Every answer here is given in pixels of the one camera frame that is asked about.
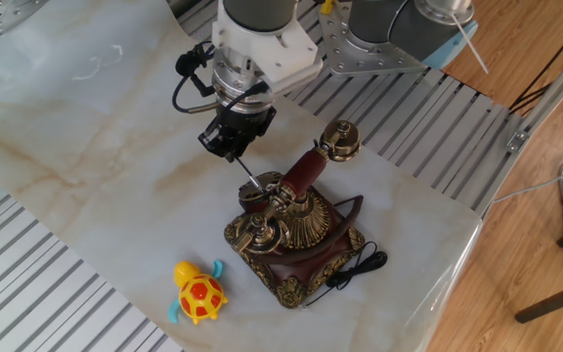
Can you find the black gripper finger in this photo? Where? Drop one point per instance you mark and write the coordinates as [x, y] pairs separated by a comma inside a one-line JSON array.
[[215, 139], [240, 146]]

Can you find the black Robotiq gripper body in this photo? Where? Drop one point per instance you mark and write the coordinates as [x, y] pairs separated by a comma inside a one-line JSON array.
[[245, 124]]

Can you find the black silver ballpoint pen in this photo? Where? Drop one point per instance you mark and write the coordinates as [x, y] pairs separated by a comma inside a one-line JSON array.
[[251, 176]]

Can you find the brass red phone handset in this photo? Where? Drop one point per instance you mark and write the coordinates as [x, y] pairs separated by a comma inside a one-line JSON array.
[[306, 171]]

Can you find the antique brass red phone base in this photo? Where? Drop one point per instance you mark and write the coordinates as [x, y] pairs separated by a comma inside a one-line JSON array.
[[306, 274]]

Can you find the glossy marble pattern mat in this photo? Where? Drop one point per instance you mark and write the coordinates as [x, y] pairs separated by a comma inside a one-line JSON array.
[[115, 195]]

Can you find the yellow plastic clip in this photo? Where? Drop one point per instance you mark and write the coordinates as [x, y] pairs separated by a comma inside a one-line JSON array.
[[327, 6]]

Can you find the yellow orange toy turtle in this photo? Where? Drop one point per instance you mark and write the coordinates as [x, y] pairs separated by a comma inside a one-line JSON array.
[[201, 295]]

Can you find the white zip tie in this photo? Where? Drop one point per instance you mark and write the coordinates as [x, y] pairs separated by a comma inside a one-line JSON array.
[[469, 44]]

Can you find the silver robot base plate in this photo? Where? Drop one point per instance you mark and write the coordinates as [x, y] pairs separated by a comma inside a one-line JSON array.
[[340, 54]]

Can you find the metal corner bracket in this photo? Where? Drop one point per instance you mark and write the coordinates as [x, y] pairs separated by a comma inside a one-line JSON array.
[[517, 141]]

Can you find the aluminium frame beam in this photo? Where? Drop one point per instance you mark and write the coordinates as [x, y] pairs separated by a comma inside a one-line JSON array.
[[550, 93]]

